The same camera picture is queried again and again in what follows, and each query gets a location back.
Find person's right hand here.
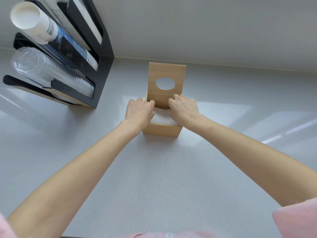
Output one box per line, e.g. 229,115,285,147
168,94,206,130

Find person's left hand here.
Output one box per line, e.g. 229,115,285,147
123,97,156,133

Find stack of white napkins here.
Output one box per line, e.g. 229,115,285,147
150,107,179,127

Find person's left forearm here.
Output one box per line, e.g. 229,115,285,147
6,119,143,238

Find person's right forearm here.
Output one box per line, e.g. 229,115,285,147
184,115,317,208

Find wooden napkin box with lid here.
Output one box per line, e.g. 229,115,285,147
142,62,187,138

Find black cup dispenser rack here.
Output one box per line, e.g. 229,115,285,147
3,0,115,109

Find stack of plain white cups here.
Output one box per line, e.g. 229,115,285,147
68,0,103,45

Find stack of clear plastic cups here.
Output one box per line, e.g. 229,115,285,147
10,47,95,99

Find stack of printed paper cups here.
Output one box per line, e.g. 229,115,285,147
10,1,99,72

